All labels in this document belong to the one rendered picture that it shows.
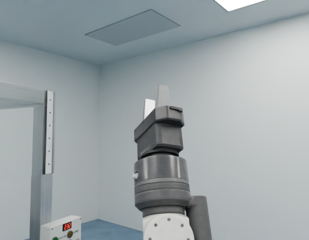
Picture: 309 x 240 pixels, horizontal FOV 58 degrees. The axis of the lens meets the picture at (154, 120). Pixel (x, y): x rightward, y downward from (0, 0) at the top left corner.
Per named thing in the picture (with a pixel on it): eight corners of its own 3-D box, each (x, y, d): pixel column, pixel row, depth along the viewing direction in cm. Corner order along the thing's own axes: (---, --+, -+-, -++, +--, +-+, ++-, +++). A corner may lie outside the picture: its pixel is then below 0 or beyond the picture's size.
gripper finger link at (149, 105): (142, 97, 54) (144, 126, 51) (157, 101, 55) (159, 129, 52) (139, 102, 55) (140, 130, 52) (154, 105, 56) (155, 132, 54)
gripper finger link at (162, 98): (168, 88, 52) (171, 118, 49) (153, 85, 50) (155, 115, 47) (172, 84, 50) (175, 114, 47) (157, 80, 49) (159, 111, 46)
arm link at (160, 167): (163, 138, 57) (168, 198, 51) (118, 132, 53) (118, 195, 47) (198, 110, 47) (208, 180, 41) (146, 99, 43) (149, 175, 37)
